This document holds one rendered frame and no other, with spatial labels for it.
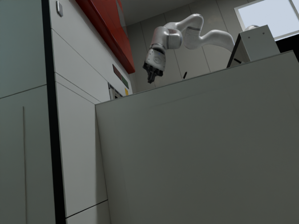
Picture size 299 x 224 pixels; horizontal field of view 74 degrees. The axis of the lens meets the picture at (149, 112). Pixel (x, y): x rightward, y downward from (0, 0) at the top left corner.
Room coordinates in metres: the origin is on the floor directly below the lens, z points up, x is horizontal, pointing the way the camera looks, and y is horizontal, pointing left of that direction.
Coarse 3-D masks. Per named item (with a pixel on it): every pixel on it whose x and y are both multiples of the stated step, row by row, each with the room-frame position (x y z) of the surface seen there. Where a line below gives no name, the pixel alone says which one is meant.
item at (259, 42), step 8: (240, 32) 0.60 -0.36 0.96; (248, 32) 0.60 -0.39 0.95; (256, 32) 0.60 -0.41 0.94; (264, 32) 0.59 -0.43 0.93; (248, 40) 0.60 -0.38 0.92; (256, 40) 0.60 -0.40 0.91; (264, 40) 0.59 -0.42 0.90; (272, 40) 0.59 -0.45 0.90; (248, 48) 0.60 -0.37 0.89; (256, 48) 0.60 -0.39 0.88; (264, 48) 0.59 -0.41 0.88; (272, 48) 0.59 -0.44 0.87; (256, 56) 0.60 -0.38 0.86; (264, 56) 0.60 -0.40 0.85
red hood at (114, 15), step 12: (84, 0) 0.59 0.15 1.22; (96, 0) 0.65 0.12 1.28; (108, 0) 0.85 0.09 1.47; (84, 12) 0.64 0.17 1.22; (96, 12) 0.65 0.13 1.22; (108, 12) 0.80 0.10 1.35; (120, 12) 1.09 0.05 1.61; (96, 24) 0.72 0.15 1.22; (108, 24) 0.77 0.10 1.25; (120, 24) 1.03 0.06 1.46; (108, 36) 0.81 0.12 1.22; (120, 36) 0.96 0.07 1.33; (120, 48) 0.93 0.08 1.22; (120, 60) 1.04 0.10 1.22; (132, 60) 1.18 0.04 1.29; (132, 72) 1.21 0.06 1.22
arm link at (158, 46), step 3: (150, 45) 0.86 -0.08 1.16; (153, 45) 0.86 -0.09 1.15; (156, 45) 0.85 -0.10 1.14; (159, 45) 0.85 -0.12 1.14; (162, 45) 0.86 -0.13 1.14; (150, 48) 0.87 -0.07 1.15; (153, 48) 0.86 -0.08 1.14; (159, 48) 0.86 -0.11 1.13; (162, 48) 0.86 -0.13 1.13; (165, 48) 0.88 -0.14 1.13; (162, 51) 0.87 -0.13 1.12; (165, 51) 0.88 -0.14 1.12
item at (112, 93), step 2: (110, 88) 0.78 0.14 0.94; (112, 88) 0.79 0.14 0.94; (110, 90) 0.78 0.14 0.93; (112, 90) 0.79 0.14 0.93; (110, 92) 0.78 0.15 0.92; (112, 92) 0.78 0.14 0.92; (114, 92) 0.81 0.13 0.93; (116, 92) 0.84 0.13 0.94; (110, 94) 0.78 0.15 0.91; (112, 94) 0.78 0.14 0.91; (114, 94) 0.81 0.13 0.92; (116, 94) 0.83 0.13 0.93; (118, 94) 0.87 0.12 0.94; (110, 96) 0.78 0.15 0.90; (112, 96) 0.78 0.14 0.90; (114, 96) 0.80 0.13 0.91; (116, 96) 0.83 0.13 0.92; (118, 96) 0.86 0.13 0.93; (120, 96) 0.89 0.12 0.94; (110, 98) 0.79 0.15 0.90; (112, 98) 0.78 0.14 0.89; (114, 98) 0.80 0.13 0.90
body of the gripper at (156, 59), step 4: (156, 48) 0.85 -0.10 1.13; (148, 52) 0.85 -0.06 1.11; (152, 52) 0.84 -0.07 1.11; (156, 52) 0.85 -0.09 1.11; (160, 52) 0.87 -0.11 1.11; (148, 56) 0.83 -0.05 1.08; (152, 56) 0.84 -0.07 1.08; (156, 56) 0.85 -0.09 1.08; (160, 56) 0.86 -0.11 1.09; (164, 56) 0.88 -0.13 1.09; (148, 60) 0.83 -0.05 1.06; (152, 60) 0.84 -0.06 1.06; (156, 60) 0.85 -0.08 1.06; (160, 60) 0.86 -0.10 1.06; (164, 60) 0.87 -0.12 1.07; (148, 64) 0.85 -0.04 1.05; (152, 64) 0.83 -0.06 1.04; (156, 64) 0.84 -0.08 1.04; (160, 64) 0.86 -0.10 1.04; (164, 64) 0.87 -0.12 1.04; (160, 68) 0.85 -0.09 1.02; (164, 68) 0.87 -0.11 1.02
